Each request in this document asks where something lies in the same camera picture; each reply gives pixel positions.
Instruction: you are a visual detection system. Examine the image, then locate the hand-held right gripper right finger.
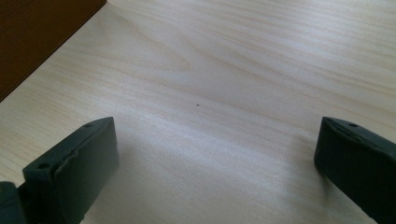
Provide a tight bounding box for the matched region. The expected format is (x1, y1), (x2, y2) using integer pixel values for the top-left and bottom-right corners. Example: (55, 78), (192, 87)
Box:
(313, 116), (396, 224)

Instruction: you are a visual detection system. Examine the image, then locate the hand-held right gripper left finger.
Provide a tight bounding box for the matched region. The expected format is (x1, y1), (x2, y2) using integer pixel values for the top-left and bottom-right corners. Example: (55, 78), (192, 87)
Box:
(21, 116), (120, 224)

